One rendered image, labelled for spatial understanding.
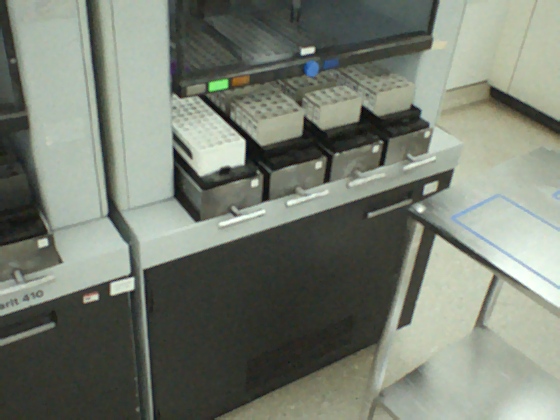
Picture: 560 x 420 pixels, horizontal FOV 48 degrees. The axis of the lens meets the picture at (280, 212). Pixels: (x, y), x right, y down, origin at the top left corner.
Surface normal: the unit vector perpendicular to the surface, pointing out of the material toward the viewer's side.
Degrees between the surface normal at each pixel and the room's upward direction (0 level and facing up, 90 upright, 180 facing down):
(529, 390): 0
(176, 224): 0
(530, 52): 90
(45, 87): 90
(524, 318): 0
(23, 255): 90
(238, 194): 90
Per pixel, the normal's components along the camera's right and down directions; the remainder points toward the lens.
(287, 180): 0.54, 0.53
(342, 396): 0.07, -0.80
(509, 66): -0.84, 0.26
